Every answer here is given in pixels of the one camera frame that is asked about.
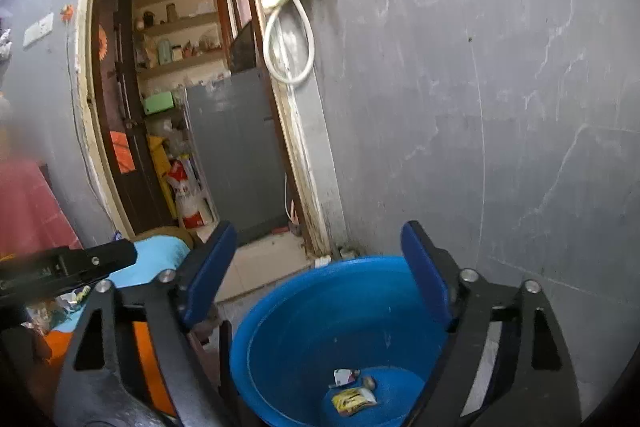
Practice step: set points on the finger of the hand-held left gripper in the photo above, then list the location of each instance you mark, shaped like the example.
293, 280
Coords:
90, 257

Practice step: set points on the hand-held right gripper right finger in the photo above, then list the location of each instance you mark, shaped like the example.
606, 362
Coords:
425, 277

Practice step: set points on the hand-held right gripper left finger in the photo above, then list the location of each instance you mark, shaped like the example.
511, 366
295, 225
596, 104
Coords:
212, 272

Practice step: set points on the blue plastic basin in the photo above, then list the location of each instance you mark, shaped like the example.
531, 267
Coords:
300, 332

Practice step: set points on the light blue mat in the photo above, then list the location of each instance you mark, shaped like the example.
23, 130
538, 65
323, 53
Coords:
155, 257

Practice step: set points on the crumpled colourful wrapper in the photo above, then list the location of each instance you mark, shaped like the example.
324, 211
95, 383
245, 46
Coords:
50, 307

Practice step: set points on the red and white sack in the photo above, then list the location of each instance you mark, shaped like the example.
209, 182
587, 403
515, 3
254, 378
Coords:
190, 197

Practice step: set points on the small pink item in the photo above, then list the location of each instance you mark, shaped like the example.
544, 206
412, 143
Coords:
295, 222

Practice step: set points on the small white floor object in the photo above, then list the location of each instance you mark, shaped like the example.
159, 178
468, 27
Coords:
322, 261

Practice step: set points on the orange cloth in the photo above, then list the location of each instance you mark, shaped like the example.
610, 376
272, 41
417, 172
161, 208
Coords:
150, 357

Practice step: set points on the orange paper sheet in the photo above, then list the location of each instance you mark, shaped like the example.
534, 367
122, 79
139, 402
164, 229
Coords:
122, 152

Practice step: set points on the yellow bag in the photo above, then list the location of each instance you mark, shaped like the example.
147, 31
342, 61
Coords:
160, 167

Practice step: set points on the grey refrigerator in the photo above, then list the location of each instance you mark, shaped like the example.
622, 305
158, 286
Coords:
235, 157

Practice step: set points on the small grey crumpled scrap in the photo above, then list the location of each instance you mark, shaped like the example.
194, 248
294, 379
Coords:
369, 381

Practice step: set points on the small white torn wrapper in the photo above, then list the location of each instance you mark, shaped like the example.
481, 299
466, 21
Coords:
342, 377

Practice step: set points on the yellow snack wrapper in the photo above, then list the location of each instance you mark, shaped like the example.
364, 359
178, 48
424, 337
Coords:
355, 402

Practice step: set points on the dark wooden door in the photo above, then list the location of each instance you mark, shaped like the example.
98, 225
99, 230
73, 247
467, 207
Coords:
107, 107

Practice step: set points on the green box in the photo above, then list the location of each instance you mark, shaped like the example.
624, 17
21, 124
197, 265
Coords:
159, 103

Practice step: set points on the orange flower decoration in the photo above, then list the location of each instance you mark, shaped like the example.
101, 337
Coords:
102, 42
66, 12

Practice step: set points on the light green canister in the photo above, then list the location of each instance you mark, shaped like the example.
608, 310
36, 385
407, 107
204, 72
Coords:
164, 49

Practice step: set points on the black monitor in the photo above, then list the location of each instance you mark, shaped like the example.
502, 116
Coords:
244, 49

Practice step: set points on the dark pot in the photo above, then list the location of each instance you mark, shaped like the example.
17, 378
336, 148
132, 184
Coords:
148, 18

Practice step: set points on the brown jar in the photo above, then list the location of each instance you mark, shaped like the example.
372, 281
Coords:
171, 11

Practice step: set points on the white door frame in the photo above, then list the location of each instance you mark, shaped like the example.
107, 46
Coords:
300, 132

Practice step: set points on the white wall switch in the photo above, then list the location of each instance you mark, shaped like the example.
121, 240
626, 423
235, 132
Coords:
39, 29

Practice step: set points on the wooden wall shelves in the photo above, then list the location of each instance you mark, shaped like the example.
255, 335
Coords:
185, 24

